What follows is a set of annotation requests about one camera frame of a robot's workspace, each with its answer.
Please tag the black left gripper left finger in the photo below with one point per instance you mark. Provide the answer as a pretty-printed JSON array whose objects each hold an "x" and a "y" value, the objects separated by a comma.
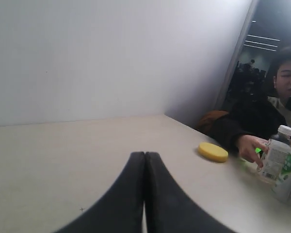
[{"x": 120, "y": 209}]

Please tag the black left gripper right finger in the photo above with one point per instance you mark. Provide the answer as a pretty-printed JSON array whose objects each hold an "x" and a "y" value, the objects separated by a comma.
[{"x": 168, "y": 209}]

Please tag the white green label bottle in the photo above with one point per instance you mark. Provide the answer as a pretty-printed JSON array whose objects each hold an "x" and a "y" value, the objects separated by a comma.
[{"x": 282, "y": 187}]

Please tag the clear bottle with barcode label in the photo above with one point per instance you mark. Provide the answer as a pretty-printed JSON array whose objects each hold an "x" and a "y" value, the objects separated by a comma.
[{"x": 274, "y": 159}]

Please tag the black sleeved forearm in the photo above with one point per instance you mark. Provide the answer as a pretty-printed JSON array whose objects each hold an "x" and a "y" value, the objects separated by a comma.
[{"x": 257, "y": 117}]

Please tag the person head and torso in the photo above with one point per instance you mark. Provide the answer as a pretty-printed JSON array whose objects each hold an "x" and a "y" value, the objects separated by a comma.
[{"x": 280, "y": 71}]

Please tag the open bare human hand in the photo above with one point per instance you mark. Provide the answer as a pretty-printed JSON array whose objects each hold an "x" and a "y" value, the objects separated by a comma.
[{"x": 247, "y": 144}]

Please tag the yellow round sponge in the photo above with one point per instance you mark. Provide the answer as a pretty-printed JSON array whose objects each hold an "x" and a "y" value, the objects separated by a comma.
[{"x": 212, "y": 152}]

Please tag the orange brown bag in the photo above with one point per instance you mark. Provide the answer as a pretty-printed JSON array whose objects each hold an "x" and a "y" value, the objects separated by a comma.
[{"x": 206, "y": 122}]

